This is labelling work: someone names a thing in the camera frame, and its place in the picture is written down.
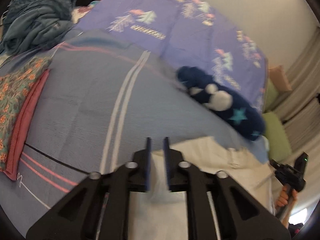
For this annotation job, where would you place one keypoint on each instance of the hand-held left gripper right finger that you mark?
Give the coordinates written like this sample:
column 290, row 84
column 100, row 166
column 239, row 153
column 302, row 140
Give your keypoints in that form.
column 166, row 165

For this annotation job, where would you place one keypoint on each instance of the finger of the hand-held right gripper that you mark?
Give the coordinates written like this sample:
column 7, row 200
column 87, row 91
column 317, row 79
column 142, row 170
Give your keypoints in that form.
column 275, row 165

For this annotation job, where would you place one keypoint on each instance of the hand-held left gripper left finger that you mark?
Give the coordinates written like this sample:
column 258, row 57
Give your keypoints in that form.
column 148, row 165

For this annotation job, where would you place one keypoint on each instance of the white shirt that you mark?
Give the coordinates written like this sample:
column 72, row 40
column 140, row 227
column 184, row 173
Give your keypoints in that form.
column 200, row 152

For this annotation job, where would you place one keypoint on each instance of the person's right forearm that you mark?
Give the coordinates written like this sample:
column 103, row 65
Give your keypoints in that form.
column 283, row 215

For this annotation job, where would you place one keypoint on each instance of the person's right hand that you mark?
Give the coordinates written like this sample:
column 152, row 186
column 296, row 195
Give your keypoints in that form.
column 282, row 200

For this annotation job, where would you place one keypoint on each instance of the large green pillow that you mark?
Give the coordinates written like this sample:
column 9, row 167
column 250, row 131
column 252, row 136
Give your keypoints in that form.
column 276, row 137

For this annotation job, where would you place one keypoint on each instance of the navy star plush pillow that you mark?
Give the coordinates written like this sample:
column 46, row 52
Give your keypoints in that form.
column 245, row 115

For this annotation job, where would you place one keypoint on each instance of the small green pillow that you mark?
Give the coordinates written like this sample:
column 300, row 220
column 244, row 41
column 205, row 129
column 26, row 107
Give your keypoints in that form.
column 271, row 96

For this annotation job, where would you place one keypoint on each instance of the beige curtain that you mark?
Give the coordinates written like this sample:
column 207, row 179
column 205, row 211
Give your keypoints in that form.
column 305, row 92

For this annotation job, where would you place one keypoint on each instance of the pink pillow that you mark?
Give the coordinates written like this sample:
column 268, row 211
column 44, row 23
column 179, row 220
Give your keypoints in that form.
column 280, row 78

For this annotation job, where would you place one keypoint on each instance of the grey-blue striped bedsheet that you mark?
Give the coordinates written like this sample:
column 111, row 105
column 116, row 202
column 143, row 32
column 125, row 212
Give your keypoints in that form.
column 82, row 105

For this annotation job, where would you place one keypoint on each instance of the folded pink cloth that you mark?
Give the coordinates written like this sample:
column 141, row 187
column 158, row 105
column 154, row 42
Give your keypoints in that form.
column 25, row 122

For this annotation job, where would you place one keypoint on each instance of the purple tree-print quilt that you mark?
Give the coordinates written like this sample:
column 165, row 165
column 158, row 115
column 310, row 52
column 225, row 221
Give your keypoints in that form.
column 175, row 17

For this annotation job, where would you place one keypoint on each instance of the folded floral cloth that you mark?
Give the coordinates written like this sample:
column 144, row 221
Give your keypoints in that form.
column 15, row 100

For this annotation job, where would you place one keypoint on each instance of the blue fleece blanket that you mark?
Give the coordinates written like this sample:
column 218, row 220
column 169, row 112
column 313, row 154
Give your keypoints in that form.
column 32, row 22

